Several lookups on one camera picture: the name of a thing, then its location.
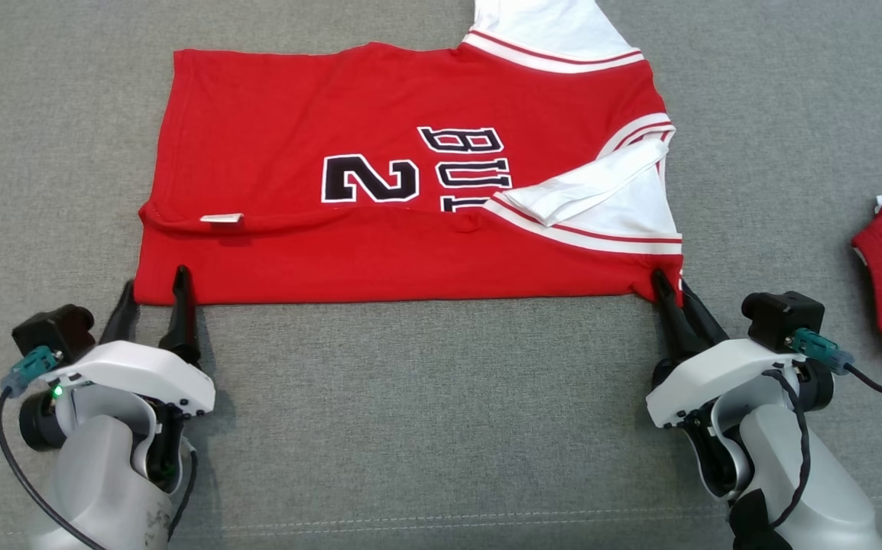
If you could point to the grey fabric sofa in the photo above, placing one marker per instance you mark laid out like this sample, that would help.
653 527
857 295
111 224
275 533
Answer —
449 428

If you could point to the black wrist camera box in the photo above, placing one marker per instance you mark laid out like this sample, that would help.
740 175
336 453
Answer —
781 317
51 332

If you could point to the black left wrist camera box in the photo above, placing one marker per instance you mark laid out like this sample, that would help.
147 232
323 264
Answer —
51 332

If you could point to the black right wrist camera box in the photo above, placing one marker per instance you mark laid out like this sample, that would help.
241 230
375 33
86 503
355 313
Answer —
781 317

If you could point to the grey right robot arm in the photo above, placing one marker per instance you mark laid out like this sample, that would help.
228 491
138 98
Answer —
831 489

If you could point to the red Bulls 23 jersey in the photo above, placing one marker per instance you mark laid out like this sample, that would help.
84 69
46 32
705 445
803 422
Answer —
296 114

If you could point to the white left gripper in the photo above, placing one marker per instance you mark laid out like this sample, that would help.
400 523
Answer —
143 370

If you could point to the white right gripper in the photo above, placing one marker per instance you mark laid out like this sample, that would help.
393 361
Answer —
716 374

